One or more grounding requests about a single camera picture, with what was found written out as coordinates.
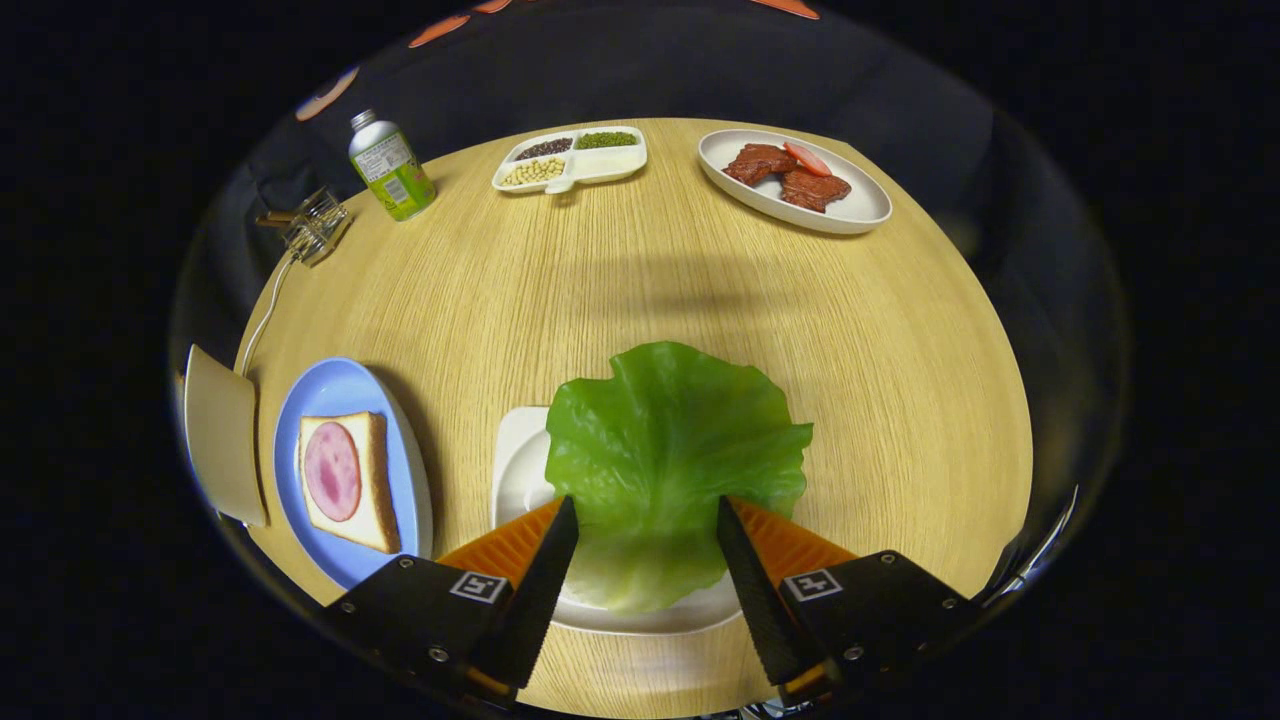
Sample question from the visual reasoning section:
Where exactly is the pile of yellow beans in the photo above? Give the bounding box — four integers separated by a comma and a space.
499, 157, 567, 188

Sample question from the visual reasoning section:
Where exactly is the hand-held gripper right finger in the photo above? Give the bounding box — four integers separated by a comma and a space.
715, 494, 986, 701

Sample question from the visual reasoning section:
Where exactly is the white toaster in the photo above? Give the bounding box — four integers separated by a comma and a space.
183, 345, 269, 529

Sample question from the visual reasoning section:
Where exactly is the white bread slice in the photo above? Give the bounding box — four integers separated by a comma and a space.
298, 410, 402, 555

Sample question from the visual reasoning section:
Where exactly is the brown meat piece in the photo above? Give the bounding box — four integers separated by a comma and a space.
722, 143, 798, 188
780, 168, 853, 213

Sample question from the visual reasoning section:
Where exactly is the wire mesh basket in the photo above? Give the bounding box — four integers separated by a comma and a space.
283, 187, 353, 267

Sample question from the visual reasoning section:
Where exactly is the white divided dish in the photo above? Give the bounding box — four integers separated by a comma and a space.
492, 125, 649, 195

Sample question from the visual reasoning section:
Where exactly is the red food slice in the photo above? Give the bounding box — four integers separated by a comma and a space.
783, 141, 833, 178

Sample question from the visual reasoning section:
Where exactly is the blue plate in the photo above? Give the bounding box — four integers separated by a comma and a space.
272, 357, 434, 591

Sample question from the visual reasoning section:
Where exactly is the pink ham slice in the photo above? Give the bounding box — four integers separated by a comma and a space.
303, 421, 363, 523

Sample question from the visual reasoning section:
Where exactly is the green label metal bottle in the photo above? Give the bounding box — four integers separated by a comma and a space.
348, 109, 438, 223

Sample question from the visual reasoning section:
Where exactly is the white square plate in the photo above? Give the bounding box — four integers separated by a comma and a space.
490, 405, 746, 637

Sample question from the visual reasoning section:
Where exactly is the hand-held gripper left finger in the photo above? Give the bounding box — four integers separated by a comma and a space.
318, 495, 581, 709

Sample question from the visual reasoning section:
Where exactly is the green lettuce leaf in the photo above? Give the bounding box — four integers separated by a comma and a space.
543, 340, 815, 615

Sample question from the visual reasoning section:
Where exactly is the white oval plate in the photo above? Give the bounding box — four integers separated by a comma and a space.
697, 129, 893, 236

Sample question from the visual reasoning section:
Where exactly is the white toaster cable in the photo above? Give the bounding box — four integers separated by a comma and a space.
238, 250, 301, 378

